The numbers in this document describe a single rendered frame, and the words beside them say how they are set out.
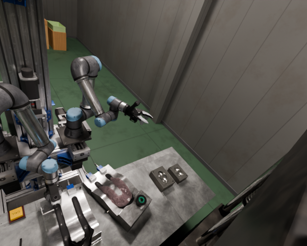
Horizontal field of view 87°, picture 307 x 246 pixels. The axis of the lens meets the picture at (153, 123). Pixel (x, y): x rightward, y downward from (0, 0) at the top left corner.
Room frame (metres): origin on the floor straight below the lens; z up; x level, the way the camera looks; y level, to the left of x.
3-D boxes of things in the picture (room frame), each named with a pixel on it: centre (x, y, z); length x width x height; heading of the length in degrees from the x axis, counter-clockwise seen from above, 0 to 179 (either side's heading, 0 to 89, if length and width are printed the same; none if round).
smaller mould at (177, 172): (1.12, -0.42, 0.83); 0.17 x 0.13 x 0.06; 50
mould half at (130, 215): (0.69, 0.07, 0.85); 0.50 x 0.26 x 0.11; 67
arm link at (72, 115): (0.96, 0.61, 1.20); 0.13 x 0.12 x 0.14; 167
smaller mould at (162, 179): (0.99, -0.27, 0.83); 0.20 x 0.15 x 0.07; 50
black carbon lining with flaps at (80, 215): (0.38, 0.24, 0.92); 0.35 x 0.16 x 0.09; 50
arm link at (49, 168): (0.49, 0.46, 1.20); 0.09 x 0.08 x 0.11; 97
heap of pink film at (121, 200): (0.69, 0.07, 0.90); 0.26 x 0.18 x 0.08; 67
